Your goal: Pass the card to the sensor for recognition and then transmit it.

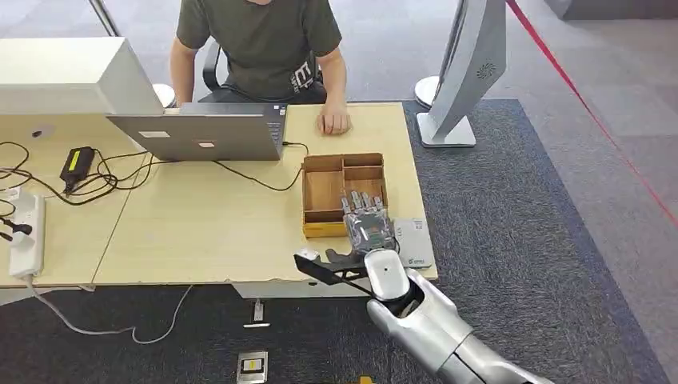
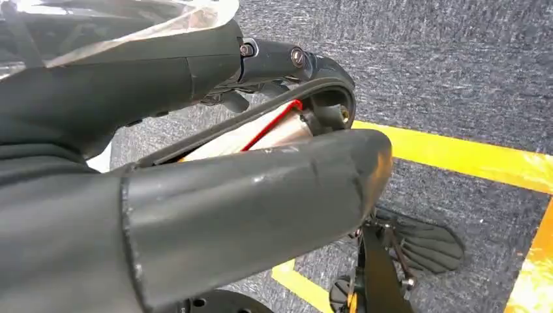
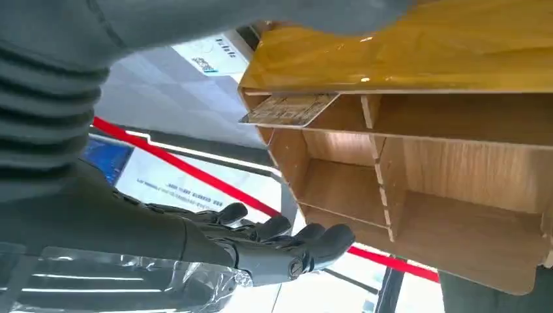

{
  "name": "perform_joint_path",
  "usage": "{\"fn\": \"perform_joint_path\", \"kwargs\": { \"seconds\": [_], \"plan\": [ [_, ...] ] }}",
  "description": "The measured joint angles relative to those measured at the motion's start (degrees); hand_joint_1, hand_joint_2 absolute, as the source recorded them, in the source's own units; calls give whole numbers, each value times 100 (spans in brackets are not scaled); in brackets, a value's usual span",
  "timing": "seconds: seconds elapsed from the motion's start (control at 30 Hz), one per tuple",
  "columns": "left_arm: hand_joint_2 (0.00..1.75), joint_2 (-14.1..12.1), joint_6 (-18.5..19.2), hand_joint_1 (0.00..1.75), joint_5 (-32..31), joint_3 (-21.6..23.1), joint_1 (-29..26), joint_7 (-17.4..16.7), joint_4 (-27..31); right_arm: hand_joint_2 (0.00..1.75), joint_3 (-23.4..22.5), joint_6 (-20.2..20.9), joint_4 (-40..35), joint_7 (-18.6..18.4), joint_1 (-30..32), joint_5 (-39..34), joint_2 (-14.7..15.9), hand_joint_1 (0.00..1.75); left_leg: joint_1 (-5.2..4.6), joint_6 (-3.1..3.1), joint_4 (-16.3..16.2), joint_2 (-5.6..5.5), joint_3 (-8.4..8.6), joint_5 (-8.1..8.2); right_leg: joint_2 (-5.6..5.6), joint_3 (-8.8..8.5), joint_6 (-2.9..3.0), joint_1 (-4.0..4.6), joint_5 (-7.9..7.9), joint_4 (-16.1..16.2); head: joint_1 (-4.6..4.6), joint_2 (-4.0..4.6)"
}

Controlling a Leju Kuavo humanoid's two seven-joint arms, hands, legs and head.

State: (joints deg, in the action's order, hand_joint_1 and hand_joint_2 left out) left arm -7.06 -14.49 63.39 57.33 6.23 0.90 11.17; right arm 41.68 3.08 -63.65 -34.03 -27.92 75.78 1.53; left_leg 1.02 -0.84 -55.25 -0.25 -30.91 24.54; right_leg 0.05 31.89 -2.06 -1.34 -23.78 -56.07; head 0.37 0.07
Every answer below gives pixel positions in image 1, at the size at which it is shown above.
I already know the person's left hand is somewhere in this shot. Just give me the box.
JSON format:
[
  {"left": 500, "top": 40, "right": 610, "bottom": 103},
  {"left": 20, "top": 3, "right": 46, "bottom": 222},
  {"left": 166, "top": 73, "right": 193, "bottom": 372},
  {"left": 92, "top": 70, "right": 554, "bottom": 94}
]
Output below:
[{"left": 316, "top": 103, "right": 353, "bottom": 136}]

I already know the wooden compartment box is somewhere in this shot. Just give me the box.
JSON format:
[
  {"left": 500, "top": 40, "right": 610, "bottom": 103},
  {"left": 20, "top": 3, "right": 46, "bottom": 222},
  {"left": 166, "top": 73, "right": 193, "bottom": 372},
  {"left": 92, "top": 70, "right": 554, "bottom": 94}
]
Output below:
[{"left": 301, "top": 152, "right": 389, "bottom": 239}]

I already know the white round stand base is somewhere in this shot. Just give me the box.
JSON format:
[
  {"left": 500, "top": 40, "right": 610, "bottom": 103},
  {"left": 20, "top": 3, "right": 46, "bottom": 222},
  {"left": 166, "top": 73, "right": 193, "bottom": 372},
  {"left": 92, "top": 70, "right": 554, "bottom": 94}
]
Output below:
[{"left": 413, "top": 74, "right": 441, "bottom": 110}]

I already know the person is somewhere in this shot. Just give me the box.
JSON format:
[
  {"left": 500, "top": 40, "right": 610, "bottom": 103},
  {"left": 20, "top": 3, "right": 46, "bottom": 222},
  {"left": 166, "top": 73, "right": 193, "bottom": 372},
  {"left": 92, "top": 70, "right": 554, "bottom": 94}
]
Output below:
[{"left": 169, "top": 0, "right": 353, "bottom": 136}]

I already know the grey laptop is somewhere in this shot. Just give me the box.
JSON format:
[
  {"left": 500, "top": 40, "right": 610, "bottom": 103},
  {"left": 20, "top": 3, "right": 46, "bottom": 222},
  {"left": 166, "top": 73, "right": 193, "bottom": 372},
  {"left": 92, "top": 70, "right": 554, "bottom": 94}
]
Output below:
[{"left": 107, "top": 102, "right": 289, "bottom": 162}]

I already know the black office chair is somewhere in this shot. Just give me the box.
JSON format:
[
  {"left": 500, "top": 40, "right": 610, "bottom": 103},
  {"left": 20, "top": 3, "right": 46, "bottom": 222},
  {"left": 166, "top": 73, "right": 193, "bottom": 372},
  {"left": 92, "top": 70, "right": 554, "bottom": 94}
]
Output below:
[{"left": 198, "top": 41, "right": 329, "bottom": 105}]

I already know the white standing display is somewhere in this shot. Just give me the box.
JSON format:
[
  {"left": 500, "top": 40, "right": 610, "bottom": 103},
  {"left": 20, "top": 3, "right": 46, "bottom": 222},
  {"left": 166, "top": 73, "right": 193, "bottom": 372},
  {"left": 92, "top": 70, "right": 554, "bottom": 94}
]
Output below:
[{"left": 415, "top": 0, "right": 509, "bottom": 149}]

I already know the grey flat card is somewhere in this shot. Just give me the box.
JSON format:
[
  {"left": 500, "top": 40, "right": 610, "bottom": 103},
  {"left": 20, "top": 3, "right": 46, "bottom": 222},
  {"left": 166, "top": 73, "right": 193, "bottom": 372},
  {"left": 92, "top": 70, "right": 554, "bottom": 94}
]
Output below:
[{"left": 392, "top": 218, "right": 435, "bottom": 270}]

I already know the white round base with pole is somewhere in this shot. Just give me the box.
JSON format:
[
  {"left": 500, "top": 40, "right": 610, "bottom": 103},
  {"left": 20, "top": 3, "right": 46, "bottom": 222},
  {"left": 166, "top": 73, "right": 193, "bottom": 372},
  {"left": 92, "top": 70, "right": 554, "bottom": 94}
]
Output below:
[{"left": 89, "top": 0, "right": 177, "bottom": 109}]

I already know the dark grey floor rug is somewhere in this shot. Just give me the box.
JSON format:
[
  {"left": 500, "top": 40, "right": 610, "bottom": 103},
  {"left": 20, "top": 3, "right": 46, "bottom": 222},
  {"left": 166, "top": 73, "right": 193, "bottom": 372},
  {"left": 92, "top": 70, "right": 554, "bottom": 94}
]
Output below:
[{"left": 0, "top": 99, "right": 669, "bottom": 384}]

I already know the red barrier tape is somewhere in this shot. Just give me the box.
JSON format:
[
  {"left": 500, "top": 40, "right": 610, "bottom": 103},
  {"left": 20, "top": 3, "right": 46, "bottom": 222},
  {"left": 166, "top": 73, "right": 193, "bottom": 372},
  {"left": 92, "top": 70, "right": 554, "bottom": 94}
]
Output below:
[{"left": 505, "top": 0, "right": 678, "bottom": 230}]

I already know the steel floor socket plate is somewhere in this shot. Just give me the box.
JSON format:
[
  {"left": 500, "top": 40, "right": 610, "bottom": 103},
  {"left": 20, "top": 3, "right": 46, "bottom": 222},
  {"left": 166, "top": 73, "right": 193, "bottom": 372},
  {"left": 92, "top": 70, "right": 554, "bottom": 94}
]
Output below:
[{"left": 236, "top": 350, "right": 269, "bottom": 384}]

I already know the black power adapter yellow label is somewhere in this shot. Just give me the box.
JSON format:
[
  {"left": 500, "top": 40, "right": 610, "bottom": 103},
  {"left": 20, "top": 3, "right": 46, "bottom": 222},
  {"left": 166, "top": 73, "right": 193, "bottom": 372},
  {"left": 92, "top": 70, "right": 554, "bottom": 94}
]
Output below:
[{"left": 59, "top": 146, "right": 97, "bottom": 195}]

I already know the white monitor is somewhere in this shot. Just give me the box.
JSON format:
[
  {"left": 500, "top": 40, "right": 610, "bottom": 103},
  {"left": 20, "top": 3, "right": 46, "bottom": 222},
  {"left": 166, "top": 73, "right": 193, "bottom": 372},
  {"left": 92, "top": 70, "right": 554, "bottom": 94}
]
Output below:
[{"left": 0, "top": 37, "right": 166, "bottom": 117}]

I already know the grey furniture base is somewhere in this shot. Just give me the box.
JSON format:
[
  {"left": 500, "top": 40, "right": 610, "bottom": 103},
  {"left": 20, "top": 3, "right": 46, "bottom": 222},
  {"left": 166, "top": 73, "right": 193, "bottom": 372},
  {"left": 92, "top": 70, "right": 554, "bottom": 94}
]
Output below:
[{"left": 544, "top": 0, "right": 678, "bottom": 22}]

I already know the white power strip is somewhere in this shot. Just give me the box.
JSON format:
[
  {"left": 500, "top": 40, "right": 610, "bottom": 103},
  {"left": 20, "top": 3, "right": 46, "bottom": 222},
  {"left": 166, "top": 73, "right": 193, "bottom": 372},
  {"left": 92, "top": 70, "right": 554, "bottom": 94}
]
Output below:
[{"left": 8, "top": 193, "right": 48, "bottom": 280}]

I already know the black plug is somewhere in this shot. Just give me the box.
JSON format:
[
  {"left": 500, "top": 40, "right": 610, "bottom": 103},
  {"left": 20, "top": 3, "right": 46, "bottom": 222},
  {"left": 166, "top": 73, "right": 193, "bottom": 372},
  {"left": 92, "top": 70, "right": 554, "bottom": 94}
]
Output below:
[{"left": 0, "top": 216, "right": 34, "bottom": 244}]

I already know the black laptop cable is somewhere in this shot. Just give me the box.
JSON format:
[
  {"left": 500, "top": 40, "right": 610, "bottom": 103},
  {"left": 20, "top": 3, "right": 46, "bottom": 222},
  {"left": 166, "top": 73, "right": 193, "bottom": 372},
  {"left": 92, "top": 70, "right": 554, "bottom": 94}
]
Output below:
[{"left": 211, "top": 141, "right": 310, "bottom": 193}]

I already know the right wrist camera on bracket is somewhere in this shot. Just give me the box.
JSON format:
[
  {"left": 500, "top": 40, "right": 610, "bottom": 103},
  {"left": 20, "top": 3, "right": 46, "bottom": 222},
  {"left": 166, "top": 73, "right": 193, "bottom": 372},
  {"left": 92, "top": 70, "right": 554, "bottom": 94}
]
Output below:
[{"left": 293, "top": 247, "right": 373, "bottom": 297}]

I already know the white desk frame beam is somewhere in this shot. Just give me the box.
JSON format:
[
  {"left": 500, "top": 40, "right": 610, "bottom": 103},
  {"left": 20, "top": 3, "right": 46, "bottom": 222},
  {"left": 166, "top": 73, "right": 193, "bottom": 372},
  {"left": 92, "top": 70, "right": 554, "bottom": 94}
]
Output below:
[{"left": 231, "top": 279, "right": 372, "bottom": 300}]

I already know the small metal floor bracket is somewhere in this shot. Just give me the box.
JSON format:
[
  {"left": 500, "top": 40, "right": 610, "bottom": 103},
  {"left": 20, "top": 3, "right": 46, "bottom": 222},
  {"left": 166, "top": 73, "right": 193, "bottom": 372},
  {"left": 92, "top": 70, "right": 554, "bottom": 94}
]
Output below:
[{"left": 242, "top": 298, "right": 272, "bottom": 330}]

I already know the black adapter cable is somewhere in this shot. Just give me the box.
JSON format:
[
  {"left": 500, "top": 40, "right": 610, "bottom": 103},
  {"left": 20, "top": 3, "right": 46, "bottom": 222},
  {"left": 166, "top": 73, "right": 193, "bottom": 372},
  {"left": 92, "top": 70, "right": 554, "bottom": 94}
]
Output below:
[{"left": 31, "top": 150, "right": 178, "bottom": 208}]

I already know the white power cable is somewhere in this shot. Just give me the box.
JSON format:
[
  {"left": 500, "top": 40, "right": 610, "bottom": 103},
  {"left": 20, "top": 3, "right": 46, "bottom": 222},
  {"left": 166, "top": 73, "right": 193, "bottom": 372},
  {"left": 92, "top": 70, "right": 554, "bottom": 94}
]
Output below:
[{"left": 23, "top": 275, "right": 195, "bottom": 346}]

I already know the black looped cable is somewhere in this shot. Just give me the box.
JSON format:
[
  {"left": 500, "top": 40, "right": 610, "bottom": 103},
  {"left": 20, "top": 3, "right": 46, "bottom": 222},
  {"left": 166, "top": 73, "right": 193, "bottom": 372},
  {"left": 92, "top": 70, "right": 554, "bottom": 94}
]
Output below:
[{"left": 0, "top": 141, "right": 31, "bottom": 184}]

